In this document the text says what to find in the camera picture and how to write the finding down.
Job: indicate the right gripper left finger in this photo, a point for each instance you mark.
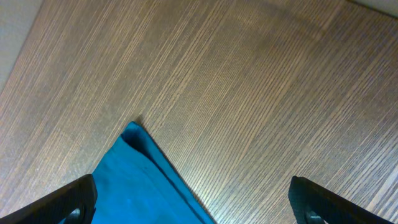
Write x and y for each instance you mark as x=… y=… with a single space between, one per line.
x=72 y=203

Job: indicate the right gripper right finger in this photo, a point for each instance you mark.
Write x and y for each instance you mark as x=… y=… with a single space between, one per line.
x=312 y=203

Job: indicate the blue polo shirt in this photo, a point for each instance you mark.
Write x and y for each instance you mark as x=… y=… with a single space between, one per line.
x=136 y=184

